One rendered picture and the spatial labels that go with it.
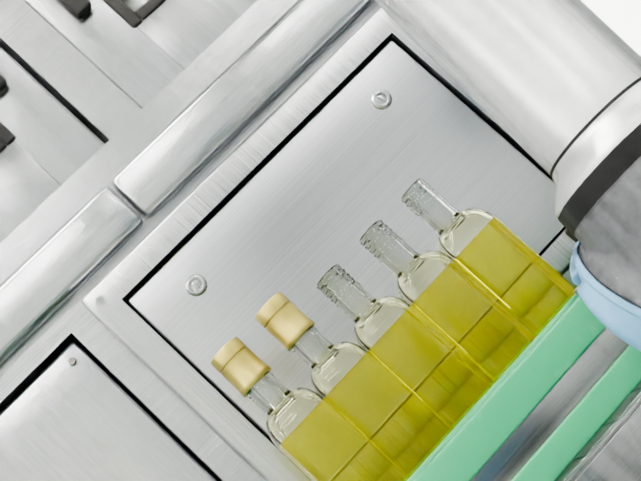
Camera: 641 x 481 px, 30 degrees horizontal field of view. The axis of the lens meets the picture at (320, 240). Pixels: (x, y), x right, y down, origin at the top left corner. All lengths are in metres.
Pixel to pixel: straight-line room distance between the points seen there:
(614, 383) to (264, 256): 0.42
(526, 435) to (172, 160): 0.51
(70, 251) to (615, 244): 0.71
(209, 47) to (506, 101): 0.68
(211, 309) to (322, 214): 0.15
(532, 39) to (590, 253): 0.13
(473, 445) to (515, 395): 0.05
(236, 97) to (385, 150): 0.17
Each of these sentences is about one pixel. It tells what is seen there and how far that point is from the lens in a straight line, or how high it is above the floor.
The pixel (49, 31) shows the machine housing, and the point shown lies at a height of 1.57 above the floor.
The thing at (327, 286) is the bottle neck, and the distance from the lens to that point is 1.09.
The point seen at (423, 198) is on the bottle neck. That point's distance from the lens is 1.12.
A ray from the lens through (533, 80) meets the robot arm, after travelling 0.70.
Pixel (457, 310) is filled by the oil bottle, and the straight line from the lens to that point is 1.08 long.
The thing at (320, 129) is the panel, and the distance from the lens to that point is 1.28.
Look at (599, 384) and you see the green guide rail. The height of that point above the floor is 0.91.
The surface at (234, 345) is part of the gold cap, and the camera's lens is 1.07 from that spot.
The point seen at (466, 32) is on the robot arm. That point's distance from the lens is 0.71.
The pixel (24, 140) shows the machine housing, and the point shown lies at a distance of 1.34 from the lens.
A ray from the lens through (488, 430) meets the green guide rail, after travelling 0.96.
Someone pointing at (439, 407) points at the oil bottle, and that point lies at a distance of 1.06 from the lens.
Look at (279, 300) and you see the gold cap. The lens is 1.08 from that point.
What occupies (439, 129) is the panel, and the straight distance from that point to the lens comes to 1.29.
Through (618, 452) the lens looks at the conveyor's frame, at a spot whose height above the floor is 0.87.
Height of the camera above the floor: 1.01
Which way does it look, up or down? 8 degrees up
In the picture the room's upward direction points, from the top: 47 degrees counter-clockwise
